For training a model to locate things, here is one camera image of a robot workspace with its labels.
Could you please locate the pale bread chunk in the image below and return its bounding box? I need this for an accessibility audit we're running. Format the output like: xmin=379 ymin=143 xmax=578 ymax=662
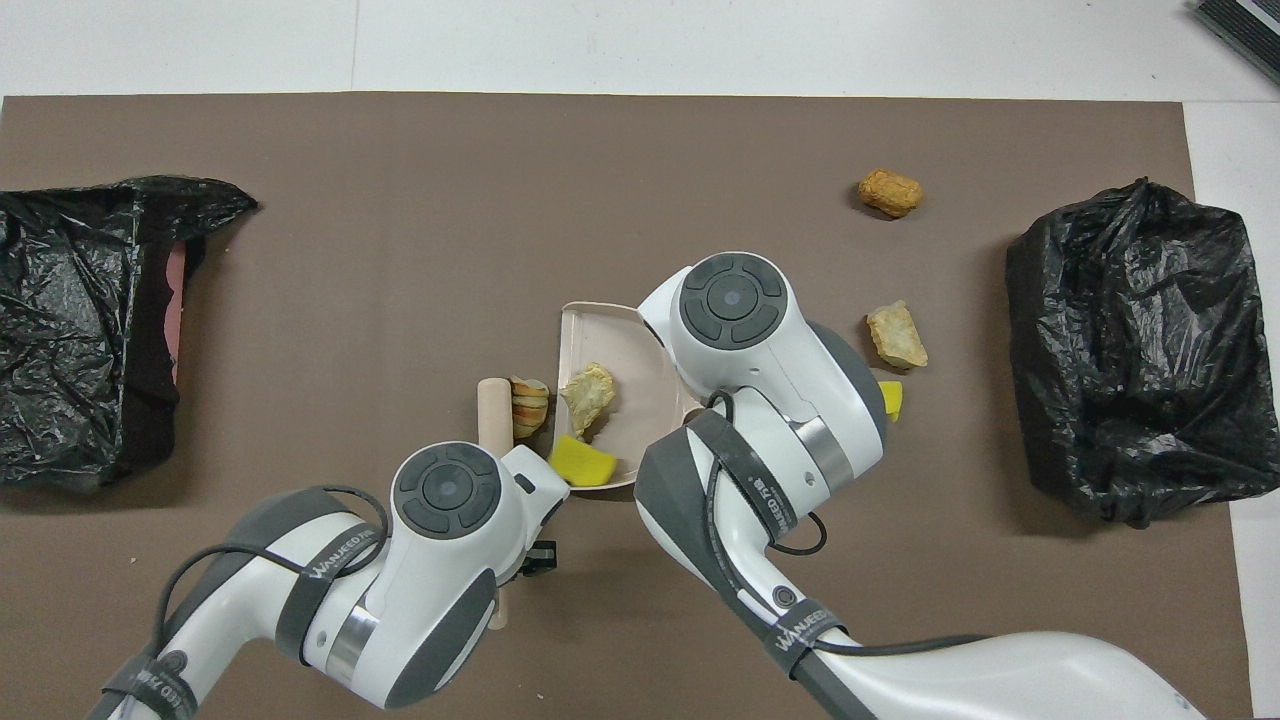
xmin=558 ymin=362 xmax=618 ymax=441
xmin=866 ymin=301 xmax=929 ymax=370

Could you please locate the striped orange croissant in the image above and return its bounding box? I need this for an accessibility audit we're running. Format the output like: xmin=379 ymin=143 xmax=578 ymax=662
xmin=509 ymin=375 xmax=551 ymax=441

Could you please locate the brown table mat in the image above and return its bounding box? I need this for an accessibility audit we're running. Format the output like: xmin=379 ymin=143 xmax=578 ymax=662
xmin=0 ymin=93 xmax=1256 ymax=720

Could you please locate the dark ribbed device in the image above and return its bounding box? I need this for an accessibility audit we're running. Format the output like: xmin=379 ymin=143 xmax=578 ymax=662
xmin=1192 ymin=0 xmax=1280 ymax=86

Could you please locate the beige plastic dustpan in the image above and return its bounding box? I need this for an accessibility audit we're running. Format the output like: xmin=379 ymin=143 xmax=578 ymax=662
xmin=556 ymin=301 xmax=706 ymax=491

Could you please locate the pink plastic bin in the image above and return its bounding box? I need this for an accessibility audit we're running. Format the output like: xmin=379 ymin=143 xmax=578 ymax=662
xmin=165 ymin=240 xmax=189 ymax=386

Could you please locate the black trash bag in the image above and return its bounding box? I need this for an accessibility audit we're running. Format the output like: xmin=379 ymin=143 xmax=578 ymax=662
xmin=0 ymin=176 xmax=259 ymax=493
xmin=1006 ymin=178 xmax=1280 ymax=528

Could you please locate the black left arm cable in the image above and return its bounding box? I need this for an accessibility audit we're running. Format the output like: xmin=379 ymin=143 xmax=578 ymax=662
xmin=158 ymin=485 xmax=391 ymax=651

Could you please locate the brown fried nugget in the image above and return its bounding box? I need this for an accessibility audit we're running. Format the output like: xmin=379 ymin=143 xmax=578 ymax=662
xmin=858 ymin=168 xmax=924 ymax=219

